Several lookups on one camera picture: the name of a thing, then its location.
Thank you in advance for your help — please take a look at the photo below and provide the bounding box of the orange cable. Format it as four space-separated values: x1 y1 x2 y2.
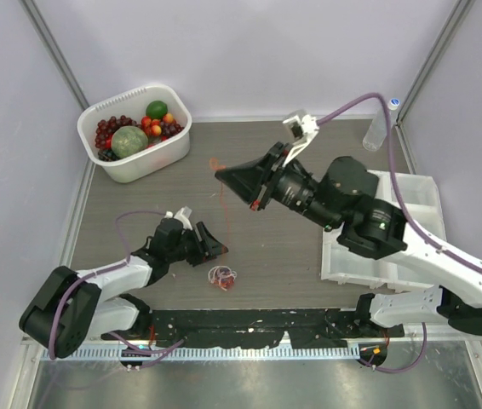
209 157 230 251

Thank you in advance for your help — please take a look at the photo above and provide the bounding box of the green melon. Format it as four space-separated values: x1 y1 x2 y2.
111 126 148 159

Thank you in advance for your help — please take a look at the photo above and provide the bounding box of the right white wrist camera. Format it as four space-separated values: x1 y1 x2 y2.
282 110 319 167

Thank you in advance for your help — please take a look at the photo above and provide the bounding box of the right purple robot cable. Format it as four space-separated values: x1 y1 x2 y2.
316 92 482 376

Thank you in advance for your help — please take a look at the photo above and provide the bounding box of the white slotted cable duct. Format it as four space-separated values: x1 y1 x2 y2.
67 344 360 361

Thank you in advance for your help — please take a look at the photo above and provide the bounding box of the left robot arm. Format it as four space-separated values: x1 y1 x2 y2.
19 217 228 359

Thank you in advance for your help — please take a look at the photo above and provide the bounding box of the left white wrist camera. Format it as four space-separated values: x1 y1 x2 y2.
165 206 193 230

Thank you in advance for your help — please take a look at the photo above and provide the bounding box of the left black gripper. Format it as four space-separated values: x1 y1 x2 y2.
167 222 227 266

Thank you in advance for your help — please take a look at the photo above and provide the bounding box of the clear water bottle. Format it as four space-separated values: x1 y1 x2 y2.
362 98 401 152

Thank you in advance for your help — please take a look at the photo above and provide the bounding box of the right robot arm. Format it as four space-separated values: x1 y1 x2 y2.
215 142 482 337

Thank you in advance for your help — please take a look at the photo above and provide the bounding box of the green lime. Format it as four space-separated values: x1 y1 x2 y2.
146 100 169 120

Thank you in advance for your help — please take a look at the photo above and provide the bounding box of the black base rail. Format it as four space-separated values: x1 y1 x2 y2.
146 307 404 349

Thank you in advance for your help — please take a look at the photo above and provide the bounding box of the red grape bunch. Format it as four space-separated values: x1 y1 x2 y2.
94 115 137 150

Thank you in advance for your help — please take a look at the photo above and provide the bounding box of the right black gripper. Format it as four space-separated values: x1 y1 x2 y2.
215 141 341 232

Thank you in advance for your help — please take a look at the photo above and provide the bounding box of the cable bundle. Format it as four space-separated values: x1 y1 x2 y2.
208 264 238 293

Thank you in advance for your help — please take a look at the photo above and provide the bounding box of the red yellow cherry cluster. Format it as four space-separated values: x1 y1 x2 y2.
140 113 184 146

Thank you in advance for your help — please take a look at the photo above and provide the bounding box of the white plastic fruit basket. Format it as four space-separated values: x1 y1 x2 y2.
77 84 192 183

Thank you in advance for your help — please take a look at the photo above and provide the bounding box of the white compartment tray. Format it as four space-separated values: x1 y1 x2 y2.
320 173 446 293

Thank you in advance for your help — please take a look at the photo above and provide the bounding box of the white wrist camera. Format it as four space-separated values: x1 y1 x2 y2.
282 110 319 167
165 206 193 230

